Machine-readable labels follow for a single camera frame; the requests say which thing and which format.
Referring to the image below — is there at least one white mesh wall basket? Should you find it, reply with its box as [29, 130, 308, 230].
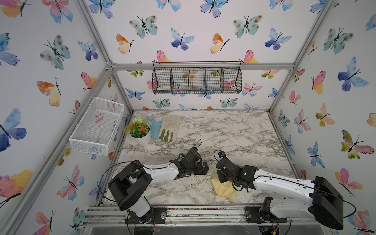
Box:
[69, 97, 124, 156]

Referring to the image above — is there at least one black wire wall basket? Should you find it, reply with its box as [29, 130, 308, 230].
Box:
[150, 61, 243, 95]

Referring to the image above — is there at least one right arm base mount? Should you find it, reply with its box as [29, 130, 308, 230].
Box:
[244, 197, 287, 224]

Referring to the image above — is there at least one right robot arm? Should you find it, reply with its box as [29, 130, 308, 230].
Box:
[214, 151, 344, 230]

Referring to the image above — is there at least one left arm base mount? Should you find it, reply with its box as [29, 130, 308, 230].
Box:
[125, 207, 167, 225]

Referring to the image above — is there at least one light blue scoop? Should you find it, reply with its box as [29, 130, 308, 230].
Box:
[148, 116, 162, 140]

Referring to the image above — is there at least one white pot with flowers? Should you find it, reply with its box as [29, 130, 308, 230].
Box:
[124, 117, 151, 146]

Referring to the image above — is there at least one aluminium front rail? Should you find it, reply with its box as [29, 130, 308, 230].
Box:
[82, 205, 324, 227]

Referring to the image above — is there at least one beige green garden glove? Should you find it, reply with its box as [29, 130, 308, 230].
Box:
[158, 116, 180, 143]

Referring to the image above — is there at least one yellow cloth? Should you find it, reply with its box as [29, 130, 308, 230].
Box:
[211, 176, 238, 199]

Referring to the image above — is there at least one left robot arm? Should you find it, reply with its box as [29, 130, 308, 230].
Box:
[108, 147, 209, 218]

